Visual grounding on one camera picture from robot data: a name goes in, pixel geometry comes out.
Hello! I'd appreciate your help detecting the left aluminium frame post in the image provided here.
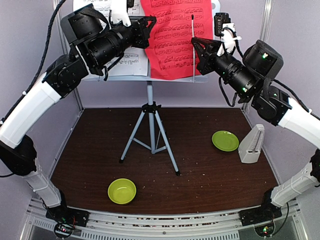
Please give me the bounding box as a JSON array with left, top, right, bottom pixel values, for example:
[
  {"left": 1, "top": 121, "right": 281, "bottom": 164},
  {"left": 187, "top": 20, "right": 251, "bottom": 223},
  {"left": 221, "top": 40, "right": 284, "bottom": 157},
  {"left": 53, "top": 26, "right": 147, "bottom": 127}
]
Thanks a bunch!
[{"left": 55, "top": 6, "right": 84, "bottom": 112}]

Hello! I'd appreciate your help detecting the red paper sheet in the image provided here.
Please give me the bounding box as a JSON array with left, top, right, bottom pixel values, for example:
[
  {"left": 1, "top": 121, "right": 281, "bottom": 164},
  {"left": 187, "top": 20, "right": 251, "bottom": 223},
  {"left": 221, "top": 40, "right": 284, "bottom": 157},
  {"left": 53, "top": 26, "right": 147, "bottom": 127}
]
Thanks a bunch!
[{"left": 140, "top": 0, "right": 213, "bottom": 81}]

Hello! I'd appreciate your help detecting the front aluminium rail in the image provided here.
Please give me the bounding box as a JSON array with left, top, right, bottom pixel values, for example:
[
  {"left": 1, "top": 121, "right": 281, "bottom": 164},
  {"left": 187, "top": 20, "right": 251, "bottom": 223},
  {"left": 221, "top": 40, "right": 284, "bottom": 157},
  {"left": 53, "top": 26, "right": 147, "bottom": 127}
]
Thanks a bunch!
[{"left": 24, "top": 196, "right": 301, "bottom": 240}]

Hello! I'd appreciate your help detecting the green bowl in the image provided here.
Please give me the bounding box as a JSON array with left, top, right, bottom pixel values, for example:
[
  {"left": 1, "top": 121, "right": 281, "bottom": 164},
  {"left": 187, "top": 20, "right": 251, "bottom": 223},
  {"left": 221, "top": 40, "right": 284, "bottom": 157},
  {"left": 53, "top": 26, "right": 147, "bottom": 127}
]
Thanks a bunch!
[{"left": 107, "top": 178, "right": 137, "bottom": 205}]

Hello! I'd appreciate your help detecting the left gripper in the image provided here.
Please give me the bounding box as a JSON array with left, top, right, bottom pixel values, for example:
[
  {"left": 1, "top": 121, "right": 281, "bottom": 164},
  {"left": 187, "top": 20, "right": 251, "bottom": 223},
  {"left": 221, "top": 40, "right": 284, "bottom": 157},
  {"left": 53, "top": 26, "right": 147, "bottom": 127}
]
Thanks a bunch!
[{"left": 83, "top": 13, "right": 157, "bottom": 69}]

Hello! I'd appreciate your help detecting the white sheet music page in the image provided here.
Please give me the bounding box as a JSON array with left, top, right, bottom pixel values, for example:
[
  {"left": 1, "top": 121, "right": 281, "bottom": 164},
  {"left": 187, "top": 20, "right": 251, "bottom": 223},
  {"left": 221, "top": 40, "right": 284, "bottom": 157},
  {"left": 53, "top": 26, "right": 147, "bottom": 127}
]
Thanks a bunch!
[{"left": 73, "top": 0, "right": 149, "bottom": 77}]

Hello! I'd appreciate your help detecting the aluminium frame post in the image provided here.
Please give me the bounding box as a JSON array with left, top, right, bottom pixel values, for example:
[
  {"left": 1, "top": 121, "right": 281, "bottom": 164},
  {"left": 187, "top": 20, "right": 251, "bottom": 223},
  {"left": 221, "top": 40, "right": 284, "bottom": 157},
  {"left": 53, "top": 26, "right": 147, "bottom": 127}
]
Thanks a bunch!
[
  {"left": 259, "top": 0, "right": 275, "bottom": 43},
  {"left": 55, "top": 6, "right": 84, "bottom": 112}
]

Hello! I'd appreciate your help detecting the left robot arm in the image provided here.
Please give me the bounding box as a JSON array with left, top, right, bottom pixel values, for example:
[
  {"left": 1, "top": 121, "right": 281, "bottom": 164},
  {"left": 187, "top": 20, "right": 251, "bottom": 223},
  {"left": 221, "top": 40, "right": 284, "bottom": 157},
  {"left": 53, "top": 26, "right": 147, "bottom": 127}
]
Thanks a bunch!
[{"left": 0, "top": 0, "right": 157, "bottom": 222}]

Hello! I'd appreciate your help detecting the white metronome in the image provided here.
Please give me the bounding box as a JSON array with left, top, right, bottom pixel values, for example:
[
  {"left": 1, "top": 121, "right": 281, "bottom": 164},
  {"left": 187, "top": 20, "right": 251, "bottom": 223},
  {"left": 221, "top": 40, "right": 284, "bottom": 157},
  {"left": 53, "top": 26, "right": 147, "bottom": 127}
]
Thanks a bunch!
[{"left": 238, "top": 124, "right": 265, "bottom": 164}]

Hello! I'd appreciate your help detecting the green plate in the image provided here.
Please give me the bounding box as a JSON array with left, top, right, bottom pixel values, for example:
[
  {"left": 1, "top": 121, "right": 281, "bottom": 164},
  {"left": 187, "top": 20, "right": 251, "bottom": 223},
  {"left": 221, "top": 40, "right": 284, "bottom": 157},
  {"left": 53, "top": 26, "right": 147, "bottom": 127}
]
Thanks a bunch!
[{"left": 211, "top": 130, "right": 240, "bottom": 152}]

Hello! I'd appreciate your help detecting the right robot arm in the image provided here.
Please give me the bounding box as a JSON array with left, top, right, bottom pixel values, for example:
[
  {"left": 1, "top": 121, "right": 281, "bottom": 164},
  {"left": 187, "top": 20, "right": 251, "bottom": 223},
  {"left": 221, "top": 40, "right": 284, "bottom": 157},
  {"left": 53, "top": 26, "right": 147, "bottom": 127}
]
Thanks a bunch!
[{"left": 191, "top": 12, "right": 320, "bottom": 147}]

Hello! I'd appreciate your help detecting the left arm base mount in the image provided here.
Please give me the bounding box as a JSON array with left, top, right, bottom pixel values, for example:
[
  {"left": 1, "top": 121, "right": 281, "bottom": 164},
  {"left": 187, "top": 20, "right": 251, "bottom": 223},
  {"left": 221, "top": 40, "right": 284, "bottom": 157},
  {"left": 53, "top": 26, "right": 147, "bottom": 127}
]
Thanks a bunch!
[{"left": 41, "top": 191, "right": 90, "bottom": 240}]

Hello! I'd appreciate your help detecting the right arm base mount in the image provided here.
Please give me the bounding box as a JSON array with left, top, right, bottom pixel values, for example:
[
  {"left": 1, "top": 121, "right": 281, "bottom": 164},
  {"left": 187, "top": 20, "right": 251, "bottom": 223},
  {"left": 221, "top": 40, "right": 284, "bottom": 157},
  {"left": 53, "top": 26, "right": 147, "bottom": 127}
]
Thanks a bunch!
[{"left": 238, "top": 188, "right": 282, "bottom": 238}]

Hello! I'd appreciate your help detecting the right aluminium frame post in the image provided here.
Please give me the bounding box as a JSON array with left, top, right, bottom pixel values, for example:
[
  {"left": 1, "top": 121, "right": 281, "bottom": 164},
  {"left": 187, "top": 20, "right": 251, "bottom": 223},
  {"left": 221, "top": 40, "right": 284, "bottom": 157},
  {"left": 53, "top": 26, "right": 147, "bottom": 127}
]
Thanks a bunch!
[{"left": 259, "top": 0, "right": 275, "bottom": 43}]

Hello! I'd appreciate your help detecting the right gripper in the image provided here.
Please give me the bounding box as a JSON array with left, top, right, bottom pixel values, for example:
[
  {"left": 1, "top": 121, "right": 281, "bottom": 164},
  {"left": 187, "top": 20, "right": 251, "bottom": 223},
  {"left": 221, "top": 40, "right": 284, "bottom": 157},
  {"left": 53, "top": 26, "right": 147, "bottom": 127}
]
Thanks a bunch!
[{"left": 191, "top": 35, "right": 258, "bottom": 98}]

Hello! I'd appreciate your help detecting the light blue music stand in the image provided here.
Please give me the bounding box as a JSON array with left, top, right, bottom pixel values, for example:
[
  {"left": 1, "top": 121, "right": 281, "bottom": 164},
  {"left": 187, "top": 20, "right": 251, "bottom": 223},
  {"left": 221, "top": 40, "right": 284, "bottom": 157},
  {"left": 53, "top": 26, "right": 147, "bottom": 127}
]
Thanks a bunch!
[{"left": 82, "top": 0, "right": 221, "bottom": 177}]

